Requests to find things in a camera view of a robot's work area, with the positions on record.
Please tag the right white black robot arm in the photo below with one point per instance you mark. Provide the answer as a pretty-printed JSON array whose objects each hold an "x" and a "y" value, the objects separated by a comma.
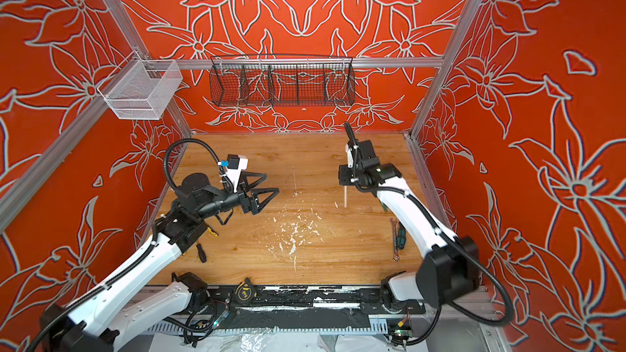
[{"x": 445, "y": 273}]

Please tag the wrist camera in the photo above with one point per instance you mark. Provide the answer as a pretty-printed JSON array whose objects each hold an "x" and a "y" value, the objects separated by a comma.
[
  {"x": 234, "y": 168},
  {"x": 350, "y": 160}
]

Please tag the white wire basket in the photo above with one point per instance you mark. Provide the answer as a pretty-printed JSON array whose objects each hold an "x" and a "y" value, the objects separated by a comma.
[{"x": 141, "y": 89}]

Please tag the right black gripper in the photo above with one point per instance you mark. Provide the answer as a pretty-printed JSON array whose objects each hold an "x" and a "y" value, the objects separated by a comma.
[{"x": 342, "y": 173}]

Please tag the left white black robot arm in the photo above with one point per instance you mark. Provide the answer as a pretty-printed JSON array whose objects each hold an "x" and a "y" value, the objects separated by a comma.
[{"x": 100, "y": 320}]

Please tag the yellow black tape measure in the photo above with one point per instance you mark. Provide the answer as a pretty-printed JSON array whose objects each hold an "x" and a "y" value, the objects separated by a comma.
[{"x": 246, "y": 292}]

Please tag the black wire basket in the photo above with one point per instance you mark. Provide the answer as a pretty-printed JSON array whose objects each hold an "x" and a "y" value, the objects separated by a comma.
[{"x": 282, "y": 81}]

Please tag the green handled screwdriver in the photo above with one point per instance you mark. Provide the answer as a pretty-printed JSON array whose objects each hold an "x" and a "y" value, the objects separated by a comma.
[{"x": 400, "y": 240}]

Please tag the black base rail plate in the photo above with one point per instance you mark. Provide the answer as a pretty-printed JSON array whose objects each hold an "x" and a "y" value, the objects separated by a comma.
[{"x": 363, "y": 299}]

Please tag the white slotted cable duct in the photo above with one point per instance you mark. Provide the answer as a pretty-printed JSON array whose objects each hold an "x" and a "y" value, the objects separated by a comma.
[{"x": 376, "y": 327}]

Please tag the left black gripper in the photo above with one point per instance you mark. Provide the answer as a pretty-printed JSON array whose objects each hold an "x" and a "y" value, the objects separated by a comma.
[{"x": 253, "y": 204}]

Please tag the yellow handled pliers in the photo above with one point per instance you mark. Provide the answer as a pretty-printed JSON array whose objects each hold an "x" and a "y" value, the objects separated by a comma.
[{"x": 212, "y": 231}]

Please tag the small circuit board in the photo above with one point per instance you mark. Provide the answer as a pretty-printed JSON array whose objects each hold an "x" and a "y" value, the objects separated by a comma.
[{"x": 400, "y": 332}]

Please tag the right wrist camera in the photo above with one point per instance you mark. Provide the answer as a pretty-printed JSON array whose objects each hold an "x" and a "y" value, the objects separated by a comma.
[{"x": 350, "y": 160}]

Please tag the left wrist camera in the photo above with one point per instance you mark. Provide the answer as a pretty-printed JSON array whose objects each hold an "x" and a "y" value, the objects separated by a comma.
[{"x": 234, "y": 168}]

